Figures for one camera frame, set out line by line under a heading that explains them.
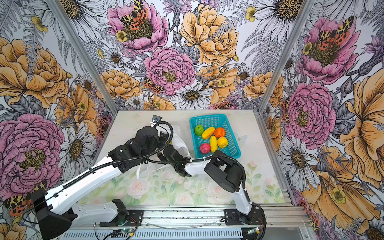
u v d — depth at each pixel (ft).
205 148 3.08
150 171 2.67
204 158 1.83
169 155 2.26
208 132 3.41
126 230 2.33
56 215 1.29
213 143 3.20
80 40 2.78
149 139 1.70
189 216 2.50
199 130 3.35
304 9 2.39
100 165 1.48
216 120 3.56
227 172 1.66
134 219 2.40
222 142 3.17
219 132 3.34
